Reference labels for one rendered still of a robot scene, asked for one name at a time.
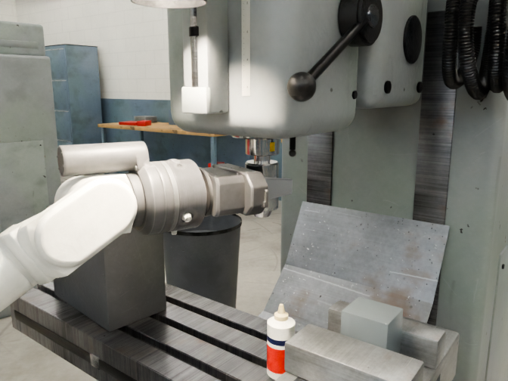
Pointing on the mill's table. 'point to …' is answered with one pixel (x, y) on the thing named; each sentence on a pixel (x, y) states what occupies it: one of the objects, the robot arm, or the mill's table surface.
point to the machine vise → (411, 345)
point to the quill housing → (273, 71)
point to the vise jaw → (345, 358)
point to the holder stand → (119, 281)
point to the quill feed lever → (297, 85)
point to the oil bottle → (279, 327)
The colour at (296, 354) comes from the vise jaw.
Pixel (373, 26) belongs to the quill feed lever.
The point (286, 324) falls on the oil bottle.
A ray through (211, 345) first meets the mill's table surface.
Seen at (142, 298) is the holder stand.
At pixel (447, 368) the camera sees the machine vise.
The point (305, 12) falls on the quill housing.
